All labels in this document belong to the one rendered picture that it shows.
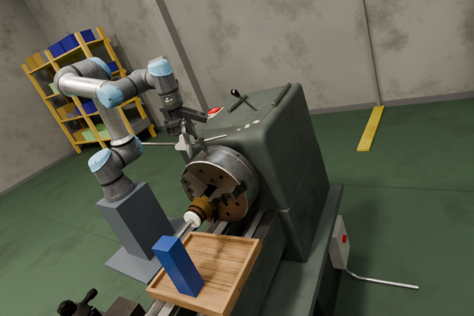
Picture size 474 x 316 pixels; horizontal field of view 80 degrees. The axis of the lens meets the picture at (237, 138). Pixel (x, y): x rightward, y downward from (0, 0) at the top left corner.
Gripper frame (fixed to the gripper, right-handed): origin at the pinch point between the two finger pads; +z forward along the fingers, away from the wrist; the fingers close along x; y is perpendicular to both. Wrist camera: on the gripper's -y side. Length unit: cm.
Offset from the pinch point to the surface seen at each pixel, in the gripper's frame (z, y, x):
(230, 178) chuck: 11.0, -11.6, 8.8
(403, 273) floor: 122, -88, -21
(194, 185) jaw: 12.9, 3.9, 5.7
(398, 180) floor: 122, -125, -105
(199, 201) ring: 15.7, 1.7, 13.0
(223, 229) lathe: 41.7, 0.4, 1.9
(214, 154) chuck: 4.3, -6.3, -0.2
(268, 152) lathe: 9.9, -27.3, -2.1
